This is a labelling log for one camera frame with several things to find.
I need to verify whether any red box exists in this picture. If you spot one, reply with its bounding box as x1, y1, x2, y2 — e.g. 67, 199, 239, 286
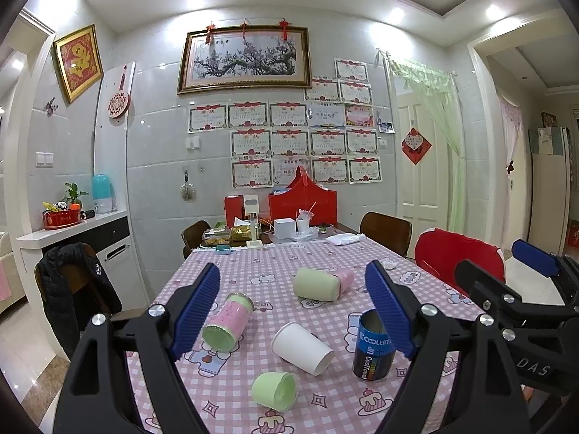
224, 195, 245, 229

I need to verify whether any white cup with straws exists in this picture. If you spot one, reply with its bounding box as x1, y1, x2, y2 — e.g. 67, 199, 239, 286
295, 209, 316, 235

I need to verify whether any pink curtain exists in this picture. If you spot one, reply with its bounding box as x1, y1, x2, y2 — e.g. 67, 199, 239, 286
496, 95, 526, 254

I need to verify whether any white paper cup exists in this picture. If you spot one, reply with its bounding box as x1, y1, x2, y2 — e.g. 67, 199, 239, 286
271, 322, 334, 377

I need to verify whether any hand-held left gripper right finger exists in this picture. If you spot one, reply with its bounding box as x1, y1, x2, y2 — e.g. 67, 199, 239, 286
364, 259, 544, 434

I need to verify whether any teal thermos jug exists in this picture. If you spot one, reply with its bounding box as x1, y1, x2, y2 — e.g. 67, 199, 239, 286
91, 174, 114, 214

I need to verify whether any light green curtain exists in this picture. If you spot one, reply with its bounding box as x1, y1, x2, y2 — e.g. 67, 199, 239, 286
388, 56, 466, 238

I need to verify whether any small green potted plant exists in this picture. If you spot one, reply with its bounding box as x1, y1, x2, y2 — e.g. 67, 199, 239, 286
63, 182, 89, 211

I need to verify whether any white square box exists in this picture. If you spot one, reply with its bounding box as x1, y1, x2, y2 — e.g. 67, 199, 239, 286
273, 218, 297, 241

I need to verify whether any white tall cabinet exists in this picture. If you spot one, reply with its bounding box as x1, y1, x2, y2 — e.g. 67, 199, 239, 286
529, 151, 573, 259

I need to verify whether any round red hanging ornament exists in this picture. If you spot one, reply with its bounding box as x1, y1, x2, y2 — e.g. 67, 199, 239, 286
107, 65, 132, 119

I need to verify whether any black jacket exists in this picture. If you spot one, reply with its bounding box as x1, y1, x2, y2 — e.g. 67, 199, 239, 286
35, 242, 123, 359

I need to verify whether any dark blue printed can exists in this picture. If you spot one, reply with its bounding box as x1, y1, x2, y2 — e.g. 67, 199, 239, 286
352, 310, 401, 381

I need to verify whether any plain pink cup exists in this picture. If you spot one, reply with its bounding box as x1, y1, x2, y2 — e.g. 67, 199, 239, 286
331, 268, 354, 294

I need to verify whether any clear food container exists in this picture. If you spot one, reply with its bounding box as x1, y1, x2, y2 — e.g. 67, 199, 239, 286
201, 228, 234, 248

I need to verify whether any white tabletop stand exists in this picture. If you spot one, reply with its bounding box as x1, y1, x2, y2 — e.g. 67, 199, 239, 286
243, 195, 262, 249

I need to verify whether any white panel door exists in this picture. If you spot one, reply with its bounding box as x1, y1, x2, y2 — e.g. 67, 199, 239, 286
395, 90, 454, 259

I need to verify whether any framed blossom painting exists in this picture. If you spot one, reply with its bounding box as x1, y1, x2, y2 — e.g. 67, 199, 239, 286
177, 26, 313, 95

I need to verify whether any wooden chair with jacket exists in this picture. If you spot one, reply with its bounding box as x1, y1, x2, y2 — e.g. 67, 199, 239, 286
59, 262, 152, 353

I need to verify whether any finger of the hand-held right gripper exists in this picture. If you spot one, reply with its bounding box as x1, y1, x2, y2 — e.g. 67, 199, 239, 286
453, 259, 528, 326
511, 239, 579, 308

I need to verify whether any small light green cup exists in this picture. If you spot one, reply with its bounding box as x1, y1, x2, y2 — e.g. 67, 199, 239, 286
252, 371, 300, 412

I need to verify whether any white sideboard cabinet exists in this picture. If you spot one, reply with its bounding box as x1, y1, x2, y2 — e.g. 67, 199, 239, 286
17, 209, 139, 362

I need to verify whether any pink checked tablecloth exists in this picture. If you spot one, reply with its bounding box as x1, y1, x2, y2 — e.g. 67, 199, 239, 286
124, 237, 498, 434

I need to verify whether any pink cup with green rim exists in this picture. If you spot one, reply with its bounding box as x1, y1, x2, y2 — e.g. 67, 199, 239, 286
201, 293, 255, 354

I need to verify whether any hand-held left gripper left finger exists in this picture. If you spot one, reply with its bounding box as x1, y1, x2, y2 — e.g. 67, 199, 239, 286
57, 262, 222, 434

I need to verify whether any group of wall certificates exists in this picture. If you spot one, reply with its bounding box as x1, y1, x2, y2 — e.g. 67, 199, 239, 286
187, 56, 383, 189

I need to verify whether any white plastic bag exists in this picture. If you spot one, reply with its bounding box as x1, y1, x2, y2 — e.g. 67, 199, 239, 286
326, 233, 366, 247

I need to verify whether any framed red gold picture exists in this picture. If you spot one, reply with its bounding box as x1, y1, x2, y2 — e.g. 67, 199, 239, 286
53, 24, 105, 104

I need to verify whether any red basket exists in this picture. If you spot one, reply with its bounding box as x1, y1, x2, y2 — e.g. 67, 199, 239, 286
42, 208, 83, 231

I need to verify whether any red gift bag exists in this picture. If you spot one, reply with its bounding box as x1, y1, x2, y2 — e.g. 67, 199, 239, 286
267, 165, 338, 232

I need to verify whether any red chair cover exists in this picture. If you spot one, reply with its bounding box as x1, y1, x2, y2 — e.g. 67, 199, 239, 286
414, 228, 507, 286

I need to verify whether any large light green cup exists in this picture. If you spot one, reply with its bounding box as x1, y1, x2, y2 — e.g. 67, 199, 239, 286
292, 268, 341, 302

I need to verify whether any grey hanging brush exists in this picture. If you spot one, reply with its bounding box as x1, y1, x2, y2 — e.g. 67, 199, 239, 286
179, 168, 198, 202

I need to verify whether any red diamond door ornament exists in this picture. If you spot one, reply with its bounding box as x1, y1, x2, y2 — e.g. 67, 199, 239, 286
401, 127, 433, 166

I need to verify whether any brown wooden chair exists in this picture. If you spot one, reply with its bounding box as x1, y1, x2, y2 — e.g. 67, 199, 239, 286
181, 220, 213, 261
359, 212, 412, 258

